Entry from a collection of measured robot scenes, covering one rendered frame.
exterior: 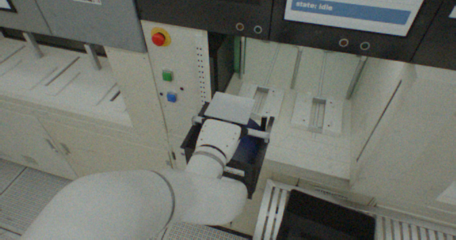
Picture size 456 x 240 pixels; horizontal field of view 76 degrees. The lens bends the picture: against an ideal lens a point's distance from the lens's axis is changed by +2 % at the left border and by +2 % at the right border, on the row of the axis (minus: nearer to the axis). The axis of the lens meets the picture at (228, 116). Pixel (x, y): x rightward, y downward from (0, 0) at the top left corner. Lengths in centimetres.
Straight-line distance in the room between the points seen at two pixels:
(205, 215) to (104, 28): 72
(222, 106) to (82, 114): 88
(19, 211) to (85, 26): 163
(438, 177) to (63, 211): 109
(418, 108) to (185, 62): 67
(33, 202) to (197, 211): 199
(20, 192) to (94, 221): 226
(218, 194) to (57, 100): 125
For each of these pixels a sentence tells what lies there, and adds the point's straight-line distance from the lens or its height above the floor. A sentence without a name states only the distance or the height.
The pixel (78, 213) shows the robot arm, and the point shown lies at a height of 159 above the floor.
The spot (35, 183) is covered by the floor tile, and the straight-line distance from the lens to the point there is 253.
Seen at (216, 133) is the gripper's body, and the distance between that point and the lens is 73.
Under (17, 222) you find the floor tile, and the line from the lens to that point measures 242.
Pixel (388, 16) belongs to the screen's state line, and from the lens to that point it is 78.
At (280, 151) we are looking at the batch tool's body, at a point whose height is 87.
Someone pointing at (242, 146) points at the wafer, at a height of 112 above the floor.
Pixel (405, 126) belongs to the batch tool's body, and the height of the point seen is 124.
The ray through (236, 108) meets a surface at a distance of 79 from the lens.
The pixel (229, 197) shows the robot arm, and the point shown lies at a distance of 55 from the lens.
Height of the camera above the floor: 183
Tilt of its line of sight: 46 degrees down
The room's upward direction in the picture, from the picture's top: straight up
